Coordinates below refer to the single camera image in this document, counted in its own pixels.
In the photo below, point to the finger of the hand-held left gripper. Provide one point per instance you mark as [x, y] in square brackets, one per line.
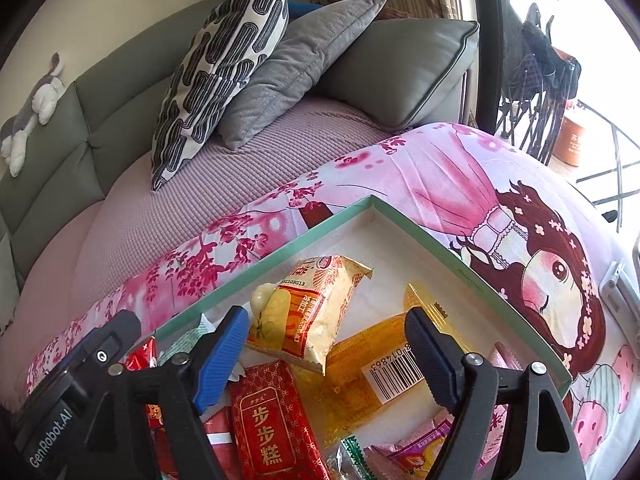
[110, 342]

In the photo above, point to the square red snack packet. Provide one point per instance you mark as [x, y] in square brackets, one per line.
[220, 452]

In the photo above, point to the mint green barcode packet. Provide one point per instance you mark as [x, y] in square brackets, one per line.
[187, 340]

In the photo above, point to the yellow and red cake packet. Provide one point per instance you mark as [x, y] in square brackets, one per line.
[310, 315]

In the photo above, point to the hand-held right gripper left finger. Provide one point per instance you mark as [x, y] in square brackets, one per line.
[220, 360]

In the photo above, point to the dark door frame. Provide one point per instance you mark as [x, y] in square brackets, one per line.
[487, 60]

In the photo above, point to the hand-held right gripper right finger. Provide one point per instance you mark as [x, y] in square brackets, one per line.
[435, 360]

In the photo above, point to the black metal railing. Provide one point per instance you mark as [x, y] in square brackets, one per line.
[617, 160]

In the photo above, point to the black and white patterned pillow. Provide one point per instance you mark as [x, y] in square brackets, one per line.
[215, 75]

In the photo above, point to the teal cardboard box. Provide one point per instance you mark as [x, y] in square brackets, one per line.
[390, 255]

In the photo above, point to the orange translucent snack packet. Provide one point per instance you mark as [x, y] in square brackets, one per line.
[360, 360]

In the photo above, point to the grey and white plush toy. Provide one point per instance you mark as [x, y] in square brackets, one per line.
[42, 100]

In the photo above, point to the blue cloth item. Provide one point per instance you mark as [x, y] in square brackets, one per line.
[302, 8]

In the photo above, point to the white plastic clip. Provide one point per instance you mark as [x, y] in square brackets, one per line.
[617, 285]

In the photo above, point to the printed blanket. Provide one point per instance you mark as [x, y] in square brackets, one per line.
[450, 175]

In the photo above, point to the pink snack packet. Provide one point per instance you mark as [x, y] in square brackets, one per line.
[420, 447]

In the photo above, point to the black folding rack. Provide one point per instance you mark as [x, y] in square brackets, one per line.
[540, 70]

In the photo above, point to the grey velvet pillow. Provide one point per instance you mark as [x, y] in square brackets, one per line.
[300, 70]

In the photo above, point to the white heart-shaped snack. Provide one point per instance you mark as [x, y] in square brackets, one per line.
[262, 297]

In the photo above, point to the red flower print snack packet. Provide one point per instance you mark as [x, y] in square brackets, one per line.
[142, 355]

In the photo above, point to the pink sofa cover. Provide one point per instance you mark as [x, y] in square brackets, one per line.
[200, 195]
[55, 260]

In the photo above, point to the grey sofa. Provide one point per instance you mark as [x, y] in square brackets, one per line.
[400, 60]

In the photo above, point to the white green-edged snack packet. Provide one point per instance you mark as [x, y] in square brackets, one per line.
[357, 455]

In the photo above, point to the long red snack packet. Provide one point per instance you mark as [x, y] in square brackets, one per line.
[270, 420]

